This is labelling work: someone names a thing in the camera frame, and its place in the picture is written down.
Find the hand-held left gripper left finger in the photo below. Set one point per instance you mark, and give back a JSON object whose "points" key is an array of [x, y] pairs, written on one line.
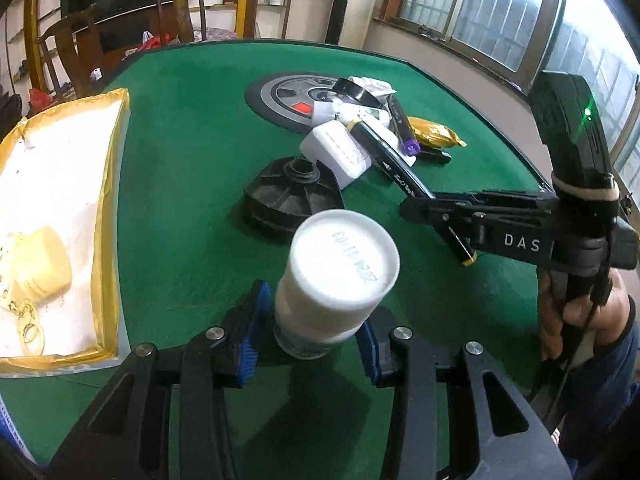
{"points": [[250, 332]]}

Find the gold lined white box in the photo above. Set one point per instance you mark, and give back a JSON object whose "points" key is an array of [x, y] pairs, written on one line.
{"points": [[60, 170]]}

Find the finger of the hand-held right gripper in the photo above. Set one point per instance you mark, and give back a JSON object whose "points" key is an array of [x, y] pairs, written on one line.
{"points": [[440, 215], [505, 196]]}

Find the red plastic bag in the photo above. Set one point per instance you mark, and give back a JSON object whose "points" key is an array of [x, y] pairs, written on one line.
{"points": [[39, 99], [157, 41]]}

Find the floral blanket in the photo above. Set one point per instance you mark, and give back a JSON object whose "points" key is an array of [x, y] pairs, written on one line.
{"points": [[215, 34]]}

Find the round grey table control panel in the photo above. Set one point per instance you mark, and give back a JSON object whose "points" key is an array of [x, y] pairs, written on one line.
{"points": [[280, 95]]}

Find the person's right hand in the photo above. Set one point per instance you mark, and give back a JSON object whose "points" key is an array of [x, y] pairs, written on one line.
{"points": [[552, 320]]}

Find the gold foil packet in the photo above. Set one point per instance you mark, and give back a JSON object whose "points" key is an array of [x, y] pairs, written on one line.
{"points": [[435, 130]]}

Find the white rectangular plastic container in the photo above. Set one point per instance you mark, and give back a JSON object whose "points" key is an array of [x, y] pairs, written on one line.
{"points": [[335, 147]]}

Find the person's right forearm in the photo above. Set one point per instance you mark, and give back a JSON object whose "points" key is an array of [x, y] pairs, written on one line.
{"points": [[620, 310]]}

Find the tall back wooden chair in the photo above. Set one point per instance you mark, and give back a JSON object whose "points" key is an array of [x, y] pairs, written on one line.
{"points": [[67, 45], [180, 15]]}

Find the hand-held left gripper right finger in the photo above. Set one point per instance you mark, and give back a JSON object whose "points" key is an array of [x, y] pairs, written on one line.
{"points": [[367, 352]]}

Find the black ribbed plastic lid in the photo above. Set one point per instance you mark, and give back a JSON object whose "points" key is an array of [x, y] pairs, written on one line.
{"points": [[280, 200]]}

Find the person's dark blue clothing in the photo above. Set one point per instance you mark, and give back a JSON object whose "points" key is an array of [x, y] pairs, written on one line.
{"points": [[600, 395]]}

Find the white capped plastic jar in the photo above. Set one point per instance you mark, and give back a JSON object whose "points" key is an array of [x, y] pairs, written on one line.
{"points": [[340, 270]]}

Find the blue striped white carton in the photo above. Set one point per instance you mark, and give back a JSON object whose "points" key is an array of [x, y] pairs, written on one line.
{"points": [[11, 430]]}

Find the small white carton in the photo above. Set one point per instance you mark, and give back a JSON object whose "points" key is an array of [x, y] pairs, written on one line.
{"points": [[325, 112]]}

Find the short black pen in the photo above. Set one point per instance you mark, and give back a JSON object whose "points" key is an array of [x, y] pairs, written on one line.
{"points": [[435, 155]]}

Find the white tube green label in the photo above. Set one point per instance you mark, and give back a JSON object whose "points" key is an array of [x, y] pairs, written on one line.
{"points": [[375, 116]]}

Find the metal framed window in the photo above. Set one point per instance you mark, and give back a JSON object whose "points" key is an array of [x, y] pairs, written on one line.
{"points": [[500, 10]]}

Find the black tube purple cap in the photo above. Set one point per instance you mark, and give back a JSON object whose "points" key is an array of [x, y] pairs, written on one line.
{"points": [[400, 120]]}

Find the black marker pen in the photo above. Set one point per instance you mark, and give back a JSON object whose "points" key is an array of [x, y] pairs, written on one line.
{"points": [[395, 170]]}

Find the standing white air conditioner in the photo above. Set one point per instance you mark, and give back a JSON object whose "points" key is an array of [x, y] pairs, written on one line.
{"points": [[350, 0]]}

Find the black tape roll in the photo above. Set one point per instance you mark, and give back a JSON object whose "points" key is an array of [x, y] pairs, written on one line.
{"points": [[357, 91]]}

